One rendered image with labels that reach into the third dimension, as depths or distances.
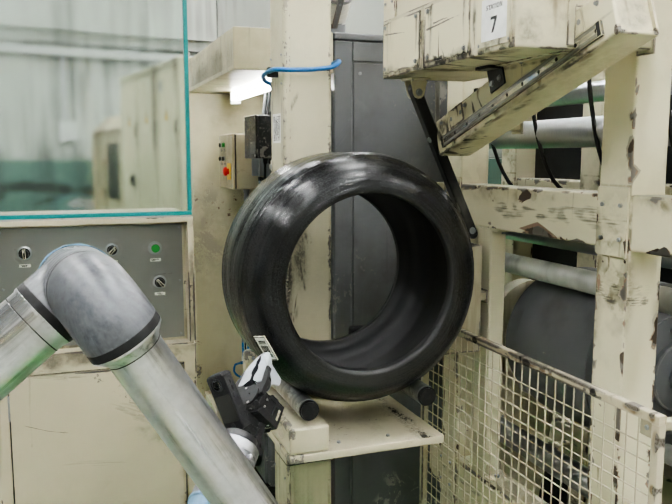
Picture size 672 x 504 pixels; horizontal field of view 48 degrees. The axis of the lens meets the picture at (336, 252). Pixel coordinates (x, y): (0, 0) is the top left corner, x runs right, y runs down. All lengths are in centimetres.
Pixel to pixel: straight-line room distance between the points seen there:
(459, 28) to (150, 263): 112
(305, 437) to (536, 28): 94
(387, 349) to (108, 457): 89
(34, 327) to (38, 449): 112
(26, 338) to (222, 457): 34
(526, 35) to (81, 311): 92
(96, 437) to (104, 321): 124
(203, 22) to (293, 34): 926
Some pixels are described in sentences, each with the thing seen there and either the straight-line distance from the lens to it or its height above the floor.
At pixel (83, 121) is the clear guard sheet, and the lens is 218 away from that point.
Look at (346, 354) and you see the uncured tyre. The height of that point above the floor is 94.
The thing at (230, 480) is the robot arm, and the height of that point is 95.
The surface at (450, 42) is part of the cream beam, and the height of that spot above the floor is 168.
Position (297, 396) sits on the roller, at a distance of 166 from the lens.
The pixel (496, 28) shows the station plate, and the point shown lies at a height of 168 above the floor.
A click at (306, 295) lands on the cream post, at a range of 195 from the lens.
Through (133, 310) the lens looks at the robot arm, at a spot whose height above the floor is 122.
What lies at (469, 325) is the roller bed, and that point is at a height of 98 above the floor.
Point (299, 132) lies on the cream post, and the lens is 192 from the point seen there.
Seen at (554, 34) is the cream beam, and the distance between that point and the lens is 151.
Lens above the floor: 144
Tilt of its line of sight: 7 degrees down
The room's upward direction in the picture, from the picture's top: straight up
